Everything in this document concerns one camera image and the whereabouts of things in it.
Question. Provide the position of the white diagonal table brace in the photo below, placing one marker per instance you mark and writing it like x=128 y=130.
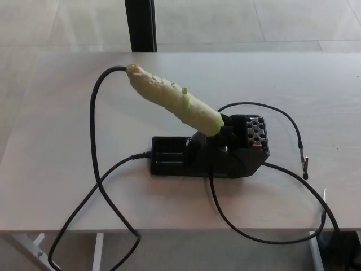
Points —
x=22 y=244

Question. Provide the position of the black vertical post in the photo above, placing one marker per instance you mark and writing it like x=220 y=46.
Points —
x=141 y=25

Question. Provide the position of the tape-wrapped soldering iron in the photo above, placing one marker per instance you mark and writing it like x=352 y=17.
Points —
x=175 y=98

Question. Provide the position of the dark object under table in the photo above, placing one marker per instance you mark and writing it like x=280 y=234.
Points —
x=331 y=254

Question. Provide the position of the white table leg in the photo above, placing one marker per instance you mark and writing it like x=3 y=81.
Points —
x=97 y=251
x=316 y=251

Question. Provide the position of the black soldering station base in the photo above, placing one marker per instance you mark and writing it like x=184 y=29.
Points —
x=175 y=158

